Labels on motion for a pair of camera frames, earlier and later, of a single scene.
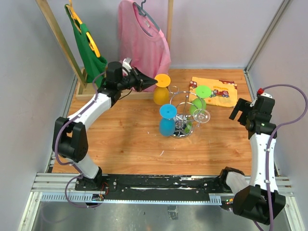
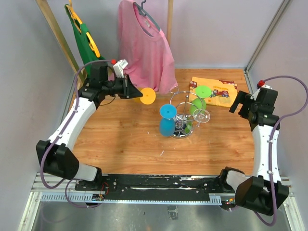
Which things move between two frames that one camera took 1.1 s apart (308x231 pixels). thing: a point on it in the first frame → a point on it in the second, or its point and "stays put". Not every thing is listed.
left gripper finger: x=140 y=88 → x=133 y=93
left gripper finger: x=146 y=81 → x=131 y=90
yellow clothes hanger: x=91 y=43 stays put
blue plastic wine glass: x=168 y=112 stays put
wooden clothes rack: x=86 y=90 stays put
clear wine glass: x=201 y=116 stays put
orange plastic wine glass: x=161 y=94 → x=148 y=96
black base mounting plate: x=156 y=187 stays put
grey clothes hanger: x=143 y=12 stays put
